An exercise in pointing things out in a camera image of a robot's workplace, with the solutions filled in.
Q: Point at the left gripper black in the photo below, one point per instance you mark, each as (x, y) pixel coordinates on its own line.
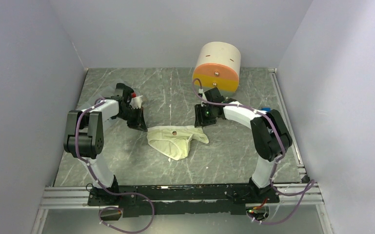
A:
(139, 123)

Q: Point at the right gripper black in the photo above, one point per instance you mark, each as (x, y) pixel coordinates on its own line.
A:
(200, 120)

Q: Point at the cream yellow cloth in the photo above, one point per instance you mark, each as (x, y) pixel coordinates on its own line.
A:
(175, 141)

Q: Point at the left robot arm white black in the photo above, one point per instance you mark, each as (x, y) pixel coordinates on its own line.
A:
(84, 132)

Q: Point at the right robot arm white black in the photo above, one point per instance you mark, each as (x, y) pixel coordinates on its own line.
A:
(270, 134)

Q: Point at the black rolled sock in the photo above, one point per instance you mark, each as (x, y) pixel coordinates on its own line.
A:
(123, 90)

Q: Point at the clear plastic compartment tray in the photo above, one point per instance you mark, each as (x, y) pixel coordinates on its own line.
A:
(108, 103)

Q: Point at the round drawer cabinet orange yellow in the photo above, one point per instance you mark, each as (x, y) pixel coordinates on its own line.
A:
(218, 66)

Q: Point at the small blue block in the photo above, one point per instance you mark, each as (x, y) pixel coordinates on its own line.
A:
(265, 109)

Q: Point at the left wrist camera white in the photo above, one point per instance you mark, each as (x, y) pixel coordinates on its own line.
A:
(136, 101)

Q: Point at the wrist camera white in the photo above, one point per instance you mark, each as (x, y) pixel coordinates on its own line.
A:
(200, 95)
(136, 101)

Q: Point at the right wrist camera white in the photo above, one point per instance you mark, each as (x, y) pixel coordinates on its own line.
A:
(200, 95)

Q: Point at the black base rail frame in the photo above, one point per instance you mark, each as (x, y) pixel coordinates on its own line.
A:
(137, 200)

